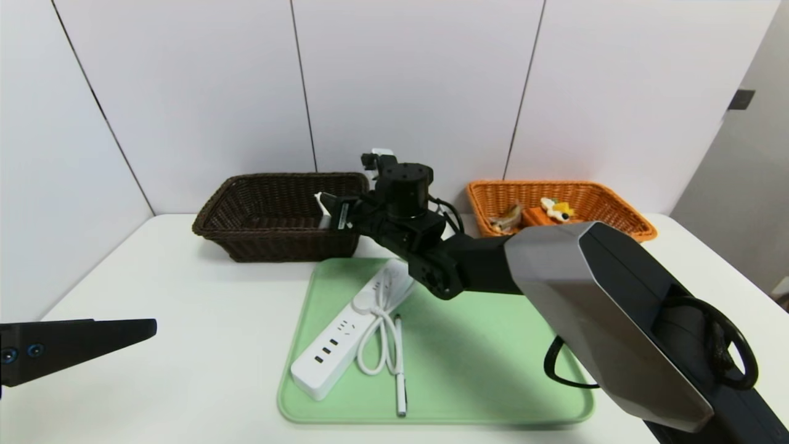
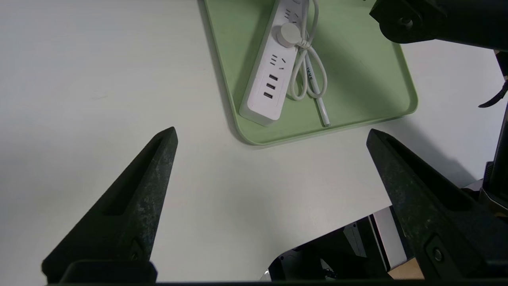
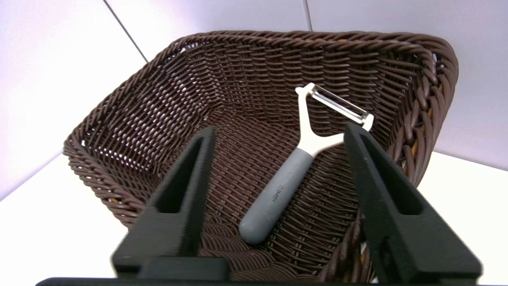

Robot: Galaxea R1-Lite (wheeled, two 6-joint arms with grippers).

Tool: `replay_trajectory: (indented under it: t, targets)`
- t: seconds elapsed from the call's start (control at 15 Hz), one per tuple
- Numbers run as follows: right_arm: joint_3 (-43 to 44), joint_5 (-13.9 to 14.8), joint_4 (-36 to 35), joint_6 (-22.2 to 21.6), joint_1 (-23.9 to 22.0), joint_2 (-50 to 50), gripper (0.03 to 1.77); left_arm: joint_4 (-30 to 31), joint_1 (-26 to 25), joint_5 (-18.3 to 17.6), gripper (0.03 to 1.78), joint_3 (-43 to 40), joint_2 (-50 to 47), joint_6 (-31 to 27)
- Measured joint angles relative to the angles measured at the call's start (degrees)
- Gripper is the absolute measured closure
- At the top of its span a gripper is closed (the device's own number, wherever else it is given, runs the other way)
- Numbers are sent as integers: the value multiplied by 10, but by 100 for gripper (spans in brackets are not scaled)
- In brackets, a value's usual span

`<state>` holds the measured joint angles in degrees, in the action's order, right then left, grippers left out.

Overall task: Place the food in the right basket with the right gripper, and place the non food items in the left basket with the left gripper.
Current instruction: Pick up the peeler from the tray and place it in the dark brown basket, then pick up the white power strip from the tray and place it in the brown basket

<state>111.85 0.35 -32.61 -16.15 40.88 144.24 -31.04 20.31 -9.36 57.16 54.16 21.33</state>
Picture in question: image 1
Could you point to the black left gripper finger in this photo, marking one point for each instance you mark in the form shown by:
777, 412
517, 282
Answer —
74, 348

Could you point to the clear brown snack bar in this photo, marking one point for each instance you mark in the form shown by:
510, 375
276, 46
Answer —
506, 219

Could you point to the orange toy cake slice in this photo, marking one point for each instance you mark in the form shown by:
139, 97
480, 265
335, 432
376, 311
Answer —
542, 216

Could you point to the dark brown wicker basket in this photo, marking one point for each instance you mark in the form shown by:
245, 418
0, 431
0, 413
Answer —
265, 246

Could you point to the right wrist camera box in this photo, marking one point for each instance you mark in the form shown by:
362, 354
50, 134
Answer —
381, 161

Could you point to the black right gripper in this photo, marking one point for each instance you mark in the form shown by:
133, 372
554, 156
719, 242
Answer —
343, 214

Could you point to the light green plastic tray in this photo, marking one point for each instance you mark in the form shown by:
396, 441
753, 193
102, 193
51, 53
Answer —
493, 394

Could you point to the black wall fixture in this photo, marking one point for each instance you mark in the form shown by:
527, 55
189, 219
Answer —
741, 100

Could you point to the right wrist black motor cylinder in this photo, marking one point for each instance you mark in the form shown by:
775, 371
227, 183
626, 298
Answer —
404, 188

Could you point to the orange wicker basket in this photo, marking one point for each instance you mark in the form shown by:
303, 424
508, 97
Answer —
592, 197

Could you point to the white slim pen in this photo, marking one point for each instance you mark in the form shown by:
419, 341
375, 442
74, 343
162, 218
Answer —
399, 370

